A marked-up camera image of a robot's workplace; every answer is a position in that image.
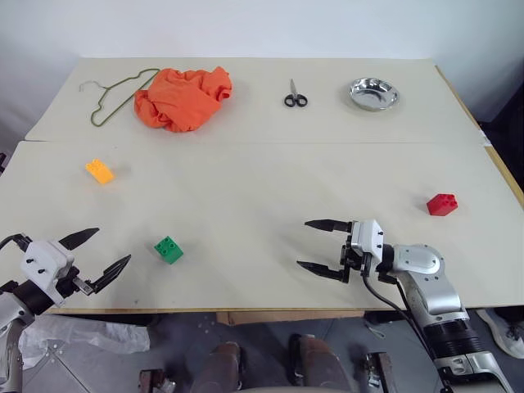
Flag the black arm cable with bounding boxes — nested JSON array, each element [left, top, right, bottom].
[[359, 254, 454, 393], [0, 233, 32, 251]]

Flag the green wire clothes hanger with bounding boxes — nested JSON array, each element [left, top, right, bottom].
[[79, 67, 161, 128]]

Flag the red toy brick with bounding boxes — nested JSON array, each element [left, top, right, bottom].
[[426, 192, 459, 217]]

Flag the black handled scissors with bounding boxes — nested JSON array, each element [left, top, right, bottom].
[[283, 78, 308, 109]]

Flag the white sneaker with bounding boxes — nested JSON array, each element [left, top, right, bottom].
[[475, 309, 524, 359]]

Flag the orange toy brick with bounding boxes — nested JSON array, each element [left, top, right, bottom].
[[84, 157, 115, 186]]

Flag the green toy brick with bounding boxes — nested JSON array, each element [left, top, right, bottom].
[[153, 236, 184, 266]]

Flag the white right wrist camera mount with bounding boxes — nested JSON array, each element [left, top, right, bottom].
[[350, 219, 395, 273]]

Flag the orange crumpled cloth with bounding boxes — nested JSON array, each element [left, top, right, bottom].
[[133, 65, 235, 133]]

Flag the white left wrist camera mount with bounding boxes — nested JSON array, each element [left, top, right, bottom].
[[20, 240, 76, 307]]

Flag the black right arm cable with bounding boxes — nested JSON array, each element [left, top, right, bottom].
[[359, 254, 454, 393]]

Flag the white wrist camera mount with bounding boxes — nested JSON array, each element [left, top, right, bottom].
[[350, 219, 395, 273], [20, 240, 76, 307]]

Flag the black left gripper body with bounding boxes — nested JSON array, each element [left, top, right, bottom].
[[56, 265, 93, 299]]

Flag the crumpled clear plastic sheet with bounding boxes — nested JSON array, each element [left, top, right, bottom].
[[17, 314, 151, 370]]

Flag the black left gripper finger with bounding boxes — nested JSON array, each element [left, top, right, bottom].
[[56, 227, 101, 251], [86, 254, 133, 294]]

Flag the shiny metal bowl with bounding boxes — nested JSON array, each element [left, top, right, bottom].
[[348, 77, 400, 113]]

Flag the dark rounded robot leg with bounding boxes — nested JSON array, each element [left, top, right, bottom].
[[191, 341, 246, 393], [288, 333, 351, 390]]

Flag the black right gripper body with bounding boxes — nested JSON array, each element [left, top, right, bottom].
[[338, 232, 373, 284]]

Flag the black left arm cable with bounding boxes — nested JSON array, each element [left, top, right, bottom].
[[0, 233, 32, 251]]

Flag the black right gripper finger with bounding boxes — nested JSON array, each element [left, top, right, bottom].
[[304, 219, 354, 235], [296, 260, 350, 284]]

